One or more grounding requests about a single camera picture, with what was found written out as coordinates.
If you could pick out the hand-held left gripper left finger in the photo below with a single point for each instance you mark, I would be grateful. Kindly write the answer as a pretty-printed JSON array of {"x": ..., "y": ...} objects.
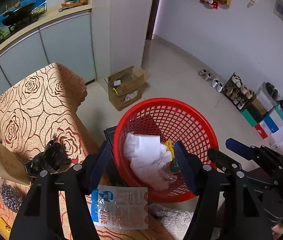
[{"x": 99, "y": 165}]

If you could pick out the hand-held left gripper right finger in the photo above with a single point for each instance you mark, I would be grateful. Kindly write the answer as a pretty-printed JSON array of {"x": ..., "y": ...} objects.
[{"x": 184, "y": 165}]

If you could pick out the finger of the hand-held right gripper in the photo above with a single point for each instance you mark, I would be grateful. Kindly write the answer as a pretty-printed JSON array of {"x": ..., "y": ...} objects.
[
  {"x": 221, "y": 158},
  {"x": 240, "y": 148}
]

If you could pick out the yellow foam fruit net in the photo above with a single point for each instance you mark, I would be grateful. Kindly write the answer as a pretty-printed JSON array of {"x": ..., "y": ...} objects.
[{"x": 169, "y": 150}]

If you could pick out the white plastic bag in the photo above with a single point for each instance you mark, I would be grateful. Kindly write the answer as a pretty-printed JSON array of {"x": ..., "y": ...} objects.
[{"x": 146, "y": 160}]

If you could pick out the blue white snack packet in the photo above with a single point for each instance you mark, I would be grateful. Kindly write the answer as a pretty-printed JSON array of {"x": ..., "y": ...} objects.
[{"x": 121, "y": 207}]

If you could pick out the red plastic basket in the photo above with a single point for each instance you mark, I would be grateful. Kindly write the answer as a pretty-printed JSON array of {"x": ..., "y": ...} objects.
[{"x": 166, "y": 120}]

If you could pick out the steel wool scourer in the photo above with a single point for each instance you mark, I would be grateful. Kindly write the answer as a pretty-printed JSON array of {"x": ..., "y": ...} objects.
[{"x": 11, "y": 197}]

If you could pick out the black stool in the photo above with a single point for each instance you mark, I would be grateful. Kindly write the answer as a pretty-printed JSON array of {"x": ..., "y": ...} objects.
[{"x": 109, "y": 136}]

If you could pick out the stack of shoe boxes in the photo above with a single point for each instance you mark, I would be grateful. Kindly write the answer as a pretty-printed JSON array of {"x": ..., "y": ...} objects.
[{"x": 264, "y": 115}]

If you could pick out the black plastic bag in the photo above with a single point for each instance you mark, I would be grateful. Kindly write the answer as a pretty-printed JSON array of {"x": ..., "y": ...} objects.
[{"x": 46, "y": 158}]

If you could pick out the white shoe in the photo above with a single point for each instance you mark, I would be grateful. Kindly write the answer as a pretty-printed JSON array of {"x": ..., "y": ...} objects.
[
  {"x": 215, "y": 82},
  {"x": 219, "y": 86}
]

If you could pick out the beige slipper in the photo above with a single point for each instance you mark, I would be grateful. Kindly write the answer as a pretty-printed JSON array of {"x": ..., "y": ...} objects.
[
  {"x": 202, "y": 72},
  {"x": 208, "y": 76}
]

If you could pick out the cardboard box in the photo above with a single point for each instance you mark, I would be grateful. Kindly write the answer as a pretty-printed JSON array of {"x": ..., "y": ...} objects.
[{"x": 126, "y": 90}]

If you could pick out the brown paper cup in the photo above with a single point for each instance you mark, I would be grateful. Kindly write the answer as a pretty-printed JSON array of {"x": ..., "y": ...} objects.
[{"x": 4, "y": 162}]

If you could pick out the yellow snack packet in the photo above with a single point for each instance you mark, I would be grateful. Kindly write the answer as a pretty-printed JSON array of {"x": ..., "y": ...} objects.
[{"x": 3, "y": 227}]

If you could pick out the kitchen counter cabinets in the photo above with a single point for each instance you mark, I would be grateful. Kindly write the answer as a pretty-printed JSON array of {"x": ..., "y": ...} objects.
[{"x": 64, "y": 42}]

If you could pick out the black wok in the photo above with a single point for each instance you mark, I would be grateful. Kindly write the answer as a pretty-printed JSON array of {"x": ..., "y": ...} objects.
[{"x": 19, "y": 15}]

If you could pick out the dark wooden door frame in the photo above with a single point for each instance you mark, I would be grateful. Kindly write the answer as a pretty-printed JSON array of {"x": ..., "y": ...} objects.
[{"x": 154, "y": 10}]

